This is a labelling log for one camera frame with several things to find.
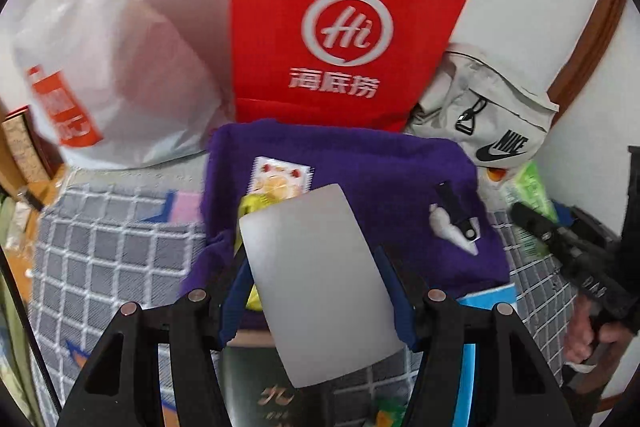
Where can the red paper bag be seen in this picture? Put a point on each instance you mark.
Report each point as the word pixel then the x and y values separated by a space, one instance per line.
pixel 350 32

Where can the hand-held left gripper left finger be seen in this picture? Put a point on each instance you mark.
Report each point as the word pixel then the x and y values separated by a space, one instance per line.
pixel 235 302

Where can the white plastic shopping bag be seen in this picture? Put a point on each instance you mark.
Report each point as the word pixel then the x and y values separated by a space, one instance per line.
pixel 115 57

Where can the blue tissue pack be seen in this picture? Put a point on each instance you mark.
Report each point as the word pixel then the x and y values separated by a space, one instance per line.
pixel 492 294

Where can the light green packet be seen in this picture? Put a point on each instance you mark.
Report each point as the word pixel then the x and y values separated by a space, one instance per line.
pixel 530 187

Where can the brown patterned book box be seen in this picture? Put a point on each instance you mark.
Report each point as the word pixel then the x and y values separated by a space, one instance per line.
pixel 22 147

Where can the long dark green packet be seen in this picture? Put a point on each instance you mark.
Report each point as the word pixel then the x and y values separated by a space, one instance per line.
pixel 390 413

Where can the purple cloth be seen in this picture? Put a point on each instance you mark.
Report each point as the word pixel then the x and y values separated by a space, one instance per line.
pixel 350 167

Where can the yellow-green candy wrapper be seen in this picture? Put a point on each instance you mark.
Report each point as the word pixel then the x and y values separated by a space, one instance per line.
pixel 255 206
pixel 252 297

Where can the grey card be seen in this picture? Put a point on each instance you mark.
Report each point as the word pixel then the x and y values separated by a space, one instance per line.
pixel 320 277

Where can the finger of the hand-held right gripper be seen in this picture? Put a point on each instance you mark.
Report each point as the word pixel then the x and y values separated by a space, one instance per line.
pixel 530 222
pixel 562 213

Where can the grey checkered star blanket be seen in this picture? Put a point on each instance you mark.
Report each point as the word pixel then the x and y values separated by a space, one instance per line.
pixel 100 247

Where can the black watch band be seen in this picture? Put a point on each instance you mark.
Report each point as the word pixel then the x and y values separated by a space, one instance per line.
pixel 455 212

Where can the grey waist bag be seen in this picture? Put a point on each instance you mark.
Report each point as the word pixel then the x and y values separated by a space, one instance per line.
pixel 490 107

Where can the white tissue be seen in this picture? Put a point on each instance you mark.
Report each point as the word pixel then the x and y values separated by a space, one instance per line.
pixel 450 229

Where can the person's right hand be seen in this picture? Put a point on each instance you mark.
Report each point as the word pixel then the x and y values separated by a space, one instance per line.
pixel 595 332

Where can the cartoon print snack packet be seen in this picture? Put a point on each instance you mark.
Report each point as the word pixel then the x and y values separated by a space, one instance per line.
pixel 277 177

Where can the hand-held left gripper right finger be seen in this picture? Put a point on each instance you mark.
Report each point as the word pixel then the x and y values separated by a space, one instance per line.
pixel 400 312

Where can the black tin box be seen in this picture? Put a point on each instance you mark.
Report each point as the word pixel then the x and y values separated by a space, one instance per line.
pixel 270 397

